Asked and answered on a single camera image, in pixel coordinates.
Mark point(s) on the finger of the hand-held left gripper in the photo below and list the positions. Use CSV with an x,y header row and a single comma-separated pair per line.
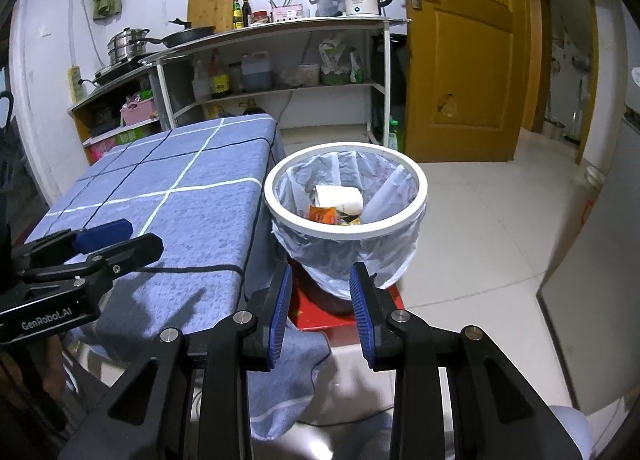
x,y
135,247
105,233

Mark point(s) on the white rim trash bin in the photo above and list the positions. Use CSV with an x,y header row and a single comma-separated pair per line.
x,y
320,260

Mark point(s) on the white round bin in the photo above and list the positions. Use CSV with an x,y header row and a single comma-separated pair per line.
x,y
345,234

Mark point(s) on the green and white bag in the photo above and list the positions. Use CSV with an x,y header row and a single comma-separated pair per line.
x,y
340,63

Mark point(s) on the dark sauce bottle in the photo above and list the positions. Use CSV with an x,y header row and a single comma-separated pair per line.
x,y
247,14

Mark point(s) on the clear lidded container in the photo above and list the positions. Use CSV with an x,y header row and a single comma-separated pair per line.
x,y
327,3

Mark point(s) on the translucent plastic jug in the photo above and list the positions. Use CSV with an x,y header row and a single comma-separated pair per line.
x,y
257,73

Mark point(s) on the wooden cutting board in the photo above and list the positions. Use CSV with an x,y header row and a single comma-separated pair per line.
x,y
212,3

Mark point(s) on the yellow cooking oil bottle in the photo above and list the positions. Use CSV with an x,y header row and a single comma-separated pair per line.
x,y
214,112

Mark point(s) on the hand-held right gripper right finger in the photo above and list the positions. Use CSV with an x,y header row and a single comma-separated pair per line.
x,y
361,312

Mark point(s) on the green sauce bottle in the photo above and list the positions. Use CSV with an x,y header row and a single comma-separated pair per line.
x,y
236,15

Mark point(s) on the steel steamer pot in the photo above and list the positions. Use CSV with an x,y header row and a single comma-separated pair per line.
x,y
125,45

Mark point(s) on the red-lid jar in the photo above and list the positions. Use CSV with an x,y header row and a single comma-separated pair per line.
x,y
260,18

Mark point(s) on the blue checked tablecloth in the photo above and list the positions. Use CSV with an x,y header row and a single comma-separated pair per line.
x,y
200,165

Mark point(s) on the red plastic stool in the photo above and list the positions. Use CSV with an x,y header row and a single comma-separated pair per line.
x,y
310,312

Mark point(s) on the grey refrigerator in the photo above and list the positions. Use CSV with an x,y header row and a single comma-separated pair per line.
x,y
590,290

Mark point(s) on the yellow power strip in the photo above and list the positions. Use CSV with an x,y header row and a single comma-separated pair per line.
x,y
75,85

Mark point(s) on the pink plastic basket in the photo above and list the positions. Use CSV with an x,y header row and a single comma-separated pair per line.
x,y
137,113

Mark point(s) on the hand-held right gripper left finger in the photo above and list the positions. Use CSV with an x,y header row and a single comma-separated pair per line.
x,y
280,312

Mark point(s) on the green plastic bottle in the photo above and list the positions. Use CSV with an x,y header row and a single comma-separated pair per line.
x,y
395,138

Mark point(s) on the black induction cooker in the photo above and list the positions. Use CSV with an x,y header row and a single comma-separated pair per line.
x,y
117,73

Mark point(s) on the low wooden cabinet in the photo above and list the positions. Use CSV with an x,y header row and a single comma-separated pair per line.
x,y
100,95

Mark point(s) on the black frying pan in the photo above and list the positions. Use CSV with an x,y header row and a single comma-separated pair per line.
x,y
192,34

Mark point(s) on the white paper cup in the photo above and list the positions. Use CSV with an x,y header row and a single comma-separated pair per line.
x,y
340,196

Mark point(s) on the red snack wrapper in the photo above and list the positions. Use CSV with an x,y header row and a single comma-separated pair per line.
x,y
322,214

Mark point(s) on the metal kitchen shelf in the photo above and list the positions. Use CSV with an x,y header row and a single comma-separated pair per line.
x,y
260,30

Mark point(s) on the yellow-label sauce bottle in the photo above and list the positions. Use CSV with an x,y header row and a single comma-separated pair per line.
x,y
219,80

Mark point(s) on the clear plastic bottle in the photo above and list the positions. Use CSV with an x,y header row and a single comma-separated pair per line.
x,y
200,83

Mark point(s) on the large dark liquid bottle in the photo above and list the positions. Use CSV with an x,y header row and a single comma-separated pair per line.
x,y
254,109

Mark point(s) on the white plastic tub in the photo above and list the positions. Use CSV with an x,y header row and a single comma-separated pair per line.
x,y
309,75

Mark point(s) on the pink chopstick holder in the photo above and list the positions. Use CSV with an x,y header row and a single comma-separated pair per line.
x,y
287,14

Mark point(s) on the yellow wooden door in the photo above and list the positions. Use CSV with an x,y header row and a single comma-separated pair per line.
x,y
470,65

